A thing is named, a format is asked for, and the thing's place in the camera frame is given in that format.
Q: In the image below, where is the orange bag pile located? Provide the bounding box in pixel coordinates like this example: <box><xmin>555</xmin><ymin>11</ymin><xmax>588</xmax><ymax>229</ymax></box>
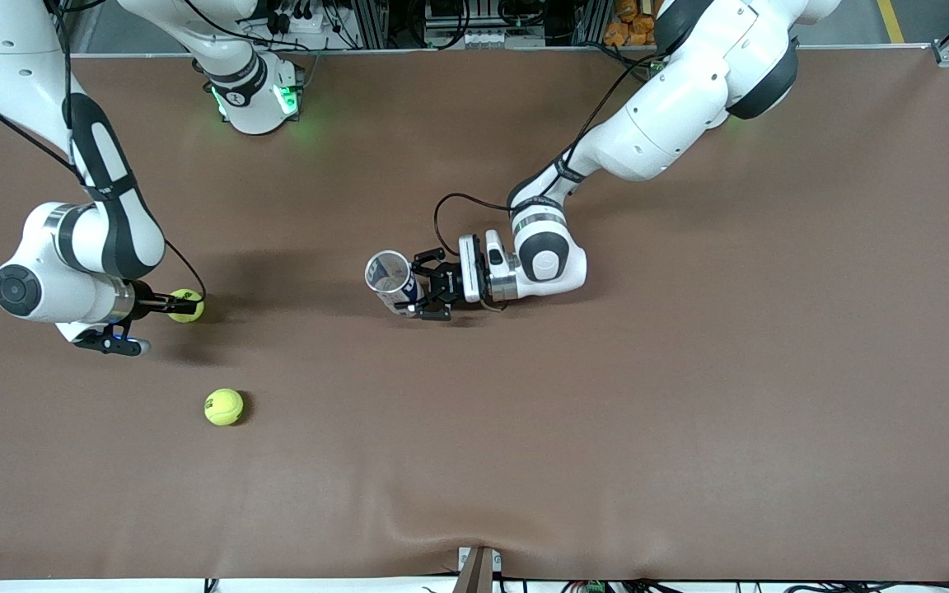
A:
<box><xmin>602</xmin><ymin>0</ymin><xmax>661</xmax><ymax>46</ymax></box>

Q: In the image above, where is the tennis ball Wilson 3 print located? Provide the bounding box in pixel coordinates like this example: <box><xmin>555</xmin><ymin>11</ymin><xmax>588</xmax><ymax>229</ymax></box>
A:
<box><xmin>168</xmin><ymin>288</ymin><xmax>206</xmax><ymax>324</ymax></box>

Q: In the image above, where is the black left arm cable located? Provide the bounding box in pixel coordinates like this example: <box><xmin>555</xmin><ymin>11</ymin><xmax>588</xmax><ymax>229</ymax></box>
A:
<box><xmin>433</xmin><ymin>54</ymin><xmax>665</xmax><ymax>260</ymax></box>

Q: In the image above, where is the brown table mat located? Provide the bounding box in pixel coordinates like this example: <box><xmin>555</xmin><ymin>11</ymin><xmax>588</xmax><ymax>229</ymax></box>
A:
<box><xmin>0</xmin><ymin>45</ymin><xmax>949</xmax><ymax>581</ymax></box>

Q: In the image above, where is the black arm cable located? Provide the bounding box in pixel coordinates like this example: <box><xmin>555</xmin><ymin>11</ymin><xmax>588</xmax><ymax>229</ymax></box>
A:
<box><xmin>0</xmin><ymin>0</ymin><xmax>208</xmax><ymax>318</ymax></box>
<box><xmin>433</xmin><ymin>54</ymin><xmax>665</xmax><ymax>260</ymax></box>

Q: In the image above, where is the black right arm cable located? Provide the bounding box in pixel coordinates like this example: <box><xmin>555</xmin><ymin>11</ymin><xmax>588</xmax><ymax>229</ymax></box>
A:
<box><xmin>0</xmin><ymin>0</ymin><xmax>208</xmax><ymax>318</ymax></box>

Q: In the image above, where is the metal edge bracket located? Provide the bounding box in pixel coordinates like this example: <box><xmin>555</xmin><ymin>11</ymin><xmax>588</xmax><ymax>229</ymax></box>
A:
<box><xmin>456</xmin><ymin>545</ymin><xmax>502</xmax><ymax>593</ymax></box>

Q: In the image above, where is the blue white tennis ball can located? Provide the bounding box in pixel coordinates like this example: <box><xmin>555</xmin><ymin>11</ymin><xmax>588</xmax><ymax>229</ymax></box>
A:
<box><xmin>364</xmin><ymin>250</ymin><xmax>422</xmax><ymax>318</ymax></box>

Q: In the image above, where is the tennis ball Roland Garros print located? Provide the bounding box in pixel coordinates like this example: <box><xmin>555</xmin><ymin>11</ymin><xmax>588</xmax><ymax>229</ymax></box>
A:
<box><xmin>203</xmin><ymin>388</ymin><xmax>245</xmax><ymax>427</ymax></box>

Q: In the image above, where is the white power strip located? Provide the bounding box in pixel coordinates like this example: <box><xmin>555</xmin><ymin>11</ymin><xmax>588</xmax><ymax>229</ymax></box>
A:
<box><xmin>264</xmin><ymin>4</ymin><xmax>335</xmax><ymax>38</ymax></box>

